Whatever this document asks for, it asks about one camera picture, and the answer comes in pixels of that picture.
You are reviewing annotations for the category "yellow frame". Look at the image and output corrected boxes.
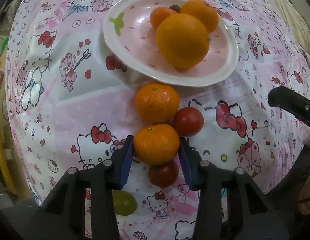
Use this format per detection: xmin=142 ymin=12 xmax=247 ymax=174
xmin=0 ymin=100 xmax=18 ymax=195

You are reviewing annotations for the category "small orange tangerine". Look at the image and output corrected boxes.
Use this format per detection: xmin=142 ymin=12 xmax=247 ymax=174
xmin=149 ymin=7 xmax=179 ymax=30
xmin=133 ymin=123 xmax=180 ymax=166
xmin=134 ymin=81 xmax=180 ymax=124

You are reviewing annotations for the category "pink cartoon printed blanket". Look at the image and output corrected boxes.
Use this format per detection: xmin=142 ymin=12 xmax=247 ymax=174
xmin=5 ymin=0 xmax=310 ymax=240

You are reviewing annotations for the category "pink and white plate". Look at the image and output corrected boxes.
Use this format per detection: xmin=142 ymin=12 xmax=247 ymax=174
xmin=102 ymin=0 xmax=239 ymax=87

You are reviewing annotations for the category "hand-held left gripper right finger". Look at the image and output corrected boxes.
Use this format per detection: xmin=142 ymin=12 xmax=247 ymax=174
xmin=179 ymin=137 xmax=290 ymax=240

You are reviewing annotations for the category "red tomato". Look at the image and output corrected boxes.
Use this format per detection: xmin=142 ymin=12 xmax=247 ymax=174
xmin=148 ymin=160 xmax=179 ymax=188
xmin=172 ymin=107 xmax=204 ymax=137

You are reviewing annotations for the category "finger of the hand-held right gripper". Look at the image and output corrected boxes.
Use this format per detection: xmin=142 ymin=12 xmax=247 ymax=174
xmin=268 ymin=86 xmax=310 ymax=130

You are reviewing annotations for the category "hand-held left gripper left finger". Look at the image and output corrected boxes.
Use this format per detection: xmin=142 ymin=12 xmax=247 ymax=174
xmin=40 ymin=135 xmax=135 ymax=240

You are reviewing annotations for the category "large orange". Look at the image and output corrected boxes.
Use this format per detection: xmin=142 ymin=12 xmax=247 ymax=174
xmin=179 ymin=0 xmax=219 ymax=33
xmin=156 ymin=13 xmax=210 ymax=69

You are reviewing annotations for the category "green tomato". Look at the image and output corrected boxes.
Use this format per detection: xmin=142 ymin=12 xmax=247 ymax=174
xmin=112 ymin=189 xmax=138 ymax=216

